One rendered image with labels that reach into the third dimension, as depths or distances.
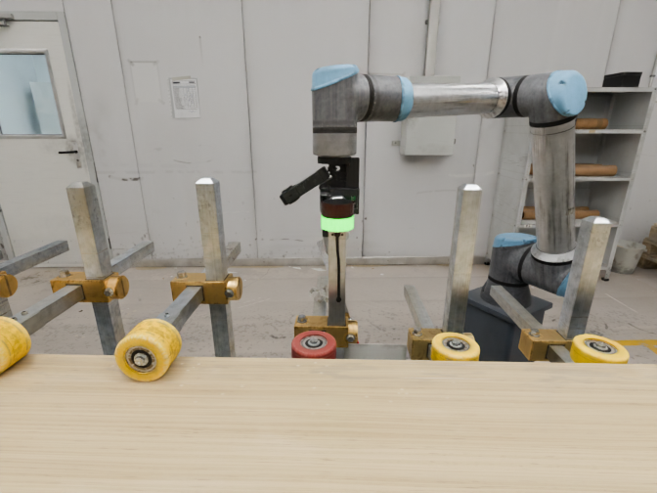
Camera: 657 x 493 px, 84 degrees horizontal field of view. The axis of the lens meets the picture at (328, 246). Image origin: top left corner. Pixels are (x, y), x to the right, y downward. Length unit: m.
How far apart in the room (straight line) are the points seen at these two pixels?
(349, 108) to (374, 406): 0.52
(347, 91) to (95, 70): 3.18
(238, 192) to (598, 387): 3.07
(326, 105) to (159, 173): 2.95
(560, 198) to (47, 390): 1.30
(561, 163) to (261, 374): 1.01
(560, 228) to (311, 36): 2.54
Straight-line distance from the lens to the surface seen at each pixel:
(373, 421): 0.53
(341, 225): 0.64
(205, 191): 0.73
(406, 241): 3.54
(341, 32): 3.36
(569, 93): 1.20
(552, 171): 1.27
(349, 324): 0.79
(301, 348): 0.65
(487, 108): 1.22
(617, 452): 0.60
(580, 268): 0.88
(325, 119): 0.73
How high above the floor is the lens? 1.27
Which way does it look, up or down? 18 degrees down
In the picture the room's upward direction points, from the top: straight up
